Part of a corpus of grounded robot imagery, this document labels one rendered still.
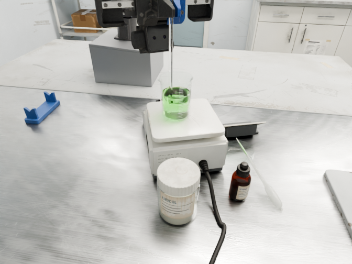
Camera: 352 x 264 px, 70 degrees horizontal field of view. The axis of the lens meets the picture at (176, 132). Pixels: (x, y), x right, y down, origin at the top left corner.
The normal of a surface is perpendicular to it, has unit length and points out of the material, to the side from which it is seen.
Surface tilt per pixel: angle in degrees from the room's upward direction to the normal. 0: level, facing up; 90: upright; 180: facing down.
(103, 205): 0
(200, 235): 0
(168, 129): 0
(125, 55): 90
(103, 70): 90
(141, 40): 72
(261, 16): 90
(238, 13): 90
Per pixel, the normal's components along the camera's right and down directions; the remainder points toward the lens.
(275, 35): -0.16, 0.57
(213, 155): 0.18, 0.57
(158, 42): 0.33, 0.26
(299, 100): 0.01, -0.82
